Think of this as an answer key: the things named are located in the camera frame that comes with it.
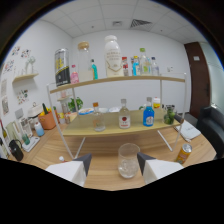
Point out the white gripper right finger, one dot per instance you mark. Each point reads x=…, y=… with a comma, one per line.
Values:
x=156, y=168

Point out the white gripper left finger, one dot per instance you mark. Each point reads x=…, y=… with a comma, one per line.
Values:
x=71, y=170

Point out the clear bottle with green cap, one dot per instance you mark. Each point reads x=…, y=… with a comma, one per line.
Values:
x=144, y=65

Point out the clear drinking glass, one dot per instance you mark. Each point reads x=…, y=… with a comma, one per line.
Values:
x=128, y=163

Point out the white tray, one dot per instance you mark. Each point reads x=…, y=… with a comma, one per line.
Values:
x=31, y=144

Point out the white notebook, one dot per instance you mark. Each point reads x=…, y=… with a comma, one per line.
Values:
x=188, y=130

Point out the small white bottle blue label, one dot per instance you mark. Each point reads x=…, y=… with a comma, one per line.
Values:
x=39, y=130

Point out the blue bottle with silver cap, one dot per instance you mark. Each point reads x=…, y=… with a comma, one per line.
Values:
x=148, y=116

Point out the glass jar of green limes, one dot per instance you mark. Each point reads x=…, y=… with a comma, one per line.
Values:
x=169, y=116

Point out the orange box of fruit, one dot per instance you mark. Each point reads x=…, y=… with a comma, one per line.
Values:
x=47, y=120

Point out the clear bottle with orange cap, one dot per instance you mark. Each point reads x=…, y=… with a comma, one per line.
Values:
x=99, y=121

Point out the two-tier wooden shelf rack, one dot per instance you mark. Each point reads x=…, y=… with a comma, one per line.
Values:
x=110, y=128

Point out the black bag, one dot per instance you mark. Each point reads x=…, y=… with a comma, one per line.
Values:
x=16, y=151

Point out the clear bottle with red label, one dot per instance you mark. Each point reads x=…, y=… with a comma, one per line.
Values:
x=124, y=119

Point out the bowl with blue plate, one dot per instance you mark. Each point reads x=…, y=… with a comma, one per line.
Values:
x=86, y=111

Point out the roll of tape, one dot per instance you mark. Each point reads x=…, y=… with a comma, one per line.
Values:
x=142, y=107

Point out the white bottle with red cap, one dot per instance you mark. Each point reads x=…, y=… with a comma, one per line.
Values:
x=156, y=103

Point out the green potted plant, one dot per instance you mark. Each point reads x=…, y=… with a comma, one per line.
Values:
x=76, y=104

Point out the black chair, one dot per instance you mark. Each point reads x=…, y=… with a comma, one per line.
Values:
x=213, y=130

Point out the white kitchen appliance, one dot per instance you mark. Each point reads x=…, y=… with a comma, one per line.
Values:
x=34, y=110

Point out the small pink bottle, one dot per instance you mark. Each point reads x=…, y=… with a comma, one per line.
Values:
x=74, y=76

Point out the clear bottle with blue cap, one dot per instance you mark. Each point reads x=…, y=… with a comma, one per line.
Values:
x=154, y=68

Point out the black and yellow tall can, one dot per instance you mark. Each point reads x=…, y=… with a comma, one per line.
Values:
x=62, y=70

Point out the teal bottle with green cap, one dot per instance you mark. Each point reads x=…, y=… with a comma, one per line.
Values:
x=94, y=70

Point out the blue bottle with yellow cap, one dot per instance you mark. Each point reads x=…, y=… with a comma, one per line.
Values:
x=136, y=68

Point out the clear jar with cork lid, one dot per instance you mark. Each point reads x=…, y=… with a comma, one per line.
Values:
x=84, y=63

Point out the white vase figurine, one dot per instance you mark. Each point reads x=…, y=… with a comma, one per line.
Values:
x=31, y=65

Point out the white door sign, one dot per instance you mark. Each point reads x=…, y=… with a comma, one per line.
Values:
x=196, y=58

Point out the large white milk bottle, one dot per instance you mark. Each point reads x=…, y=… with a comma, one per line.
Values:
x=113, y=58

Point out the ceiling air vent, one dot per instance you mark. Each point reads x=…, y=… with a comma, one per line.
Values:
x=140, y=23

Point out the square ceiling fixture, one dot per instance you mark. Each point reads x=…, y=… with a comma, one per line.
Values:
x=117, y=23

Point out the white light switch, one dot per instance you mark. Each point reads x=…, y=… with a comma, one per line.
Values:
x=170, y=69

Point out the wooden wall shelf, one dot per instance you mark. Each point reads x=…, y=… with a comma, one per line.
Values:
x=25, y=77

